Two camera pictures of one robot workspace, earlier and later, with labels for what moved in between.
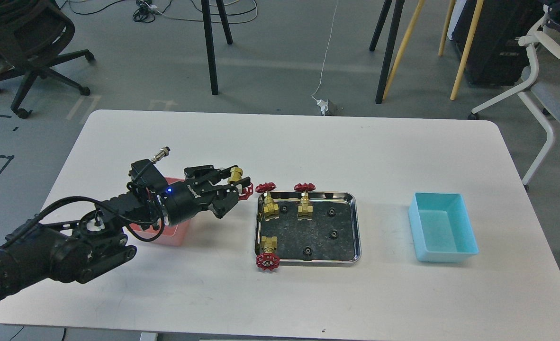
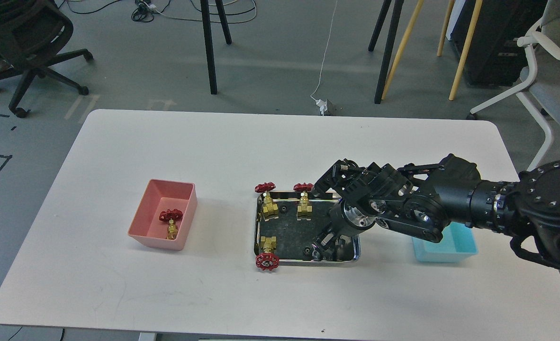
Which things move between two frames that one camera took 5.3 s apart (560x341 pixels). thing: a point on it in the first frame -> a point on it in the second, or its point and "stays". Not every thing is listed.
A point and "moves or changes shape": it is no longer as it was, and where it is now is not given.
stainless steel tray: x=334 y=236 stays
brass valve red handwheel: x=236 y=173 moves or changes shape
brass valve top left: x=270 y=209 stays
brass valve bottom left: x=268 y=260 stays
